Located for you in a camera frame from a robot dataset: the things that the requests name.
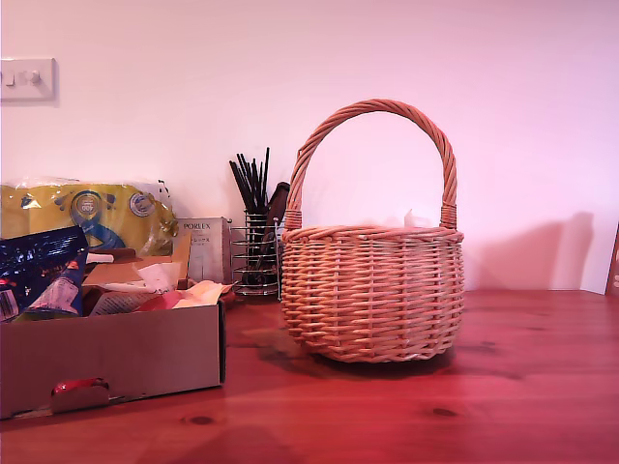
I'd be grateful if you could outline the dark blue egg bag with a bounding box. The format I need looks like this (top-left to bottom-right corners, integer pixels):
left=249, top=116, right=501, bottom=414
left=0, top=224, right=91, bottom=323

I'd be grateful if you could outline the dark brown utensil handle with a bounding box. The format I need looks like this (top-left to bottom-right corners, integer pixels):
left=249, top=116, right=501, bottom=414
left=263, top=181, right=292, bottom=228

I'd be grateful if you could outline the white and green egg bag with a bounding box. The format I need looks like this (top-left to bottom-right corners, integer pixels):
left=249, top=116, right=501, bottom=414
left=89, top=289, right=151, bottom=318

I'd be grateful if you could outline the white wall switch plate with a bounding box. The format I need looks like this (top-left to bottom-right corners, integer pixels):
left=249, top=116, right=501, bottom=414
left=0, top=57, right=57, bottom=102

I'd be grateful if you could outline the woven wicker basket with handle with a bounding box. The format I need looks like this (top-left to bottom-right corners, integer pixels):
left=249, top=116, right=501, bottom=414
left=280, top=98, right=466, bottom=364

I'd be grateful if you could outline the brown wooden board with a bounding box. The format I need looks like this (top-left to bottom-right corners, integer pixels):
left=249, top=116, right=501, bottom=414
left=604, top=221, right=619, bottom=297

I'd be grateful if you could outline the black chopstick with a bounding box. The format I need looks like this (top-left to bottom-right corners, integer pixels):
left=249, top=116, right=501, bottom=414
left=228, top=160, right=252, bottom=213
left=236, top=153, right=260, bottom=213
left=260, top=147, right=271, bottom=213

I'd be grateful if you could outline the chrome wire utensil holder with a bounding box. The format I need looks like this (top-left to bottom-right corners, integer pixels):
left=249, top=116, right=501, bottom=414
left=229, top=208, right=286, bottom=297

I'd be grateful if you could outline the yellow kitchen towel pack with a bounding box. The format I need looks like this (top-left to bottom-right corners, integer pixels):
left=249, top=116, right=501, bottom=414
left=0, top=176, right=181, bottom=257

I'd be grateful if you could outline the brown cardboard box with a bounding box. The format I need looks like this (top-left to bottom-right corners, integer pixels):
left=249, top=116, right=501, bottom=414
left=0, top=231, right=227, bottom=421

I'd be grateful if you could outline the red and yellow Maltesers bag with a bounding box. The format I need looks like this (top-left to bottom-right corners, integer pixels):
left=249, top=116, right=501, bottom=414
left=139, top=279, right=237, bottom=313

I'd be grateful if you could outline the white Porlex box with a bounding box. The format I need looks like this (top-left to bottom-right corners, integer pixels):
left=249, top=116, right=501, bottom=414
left=177, top=216, right=233, bottom=285

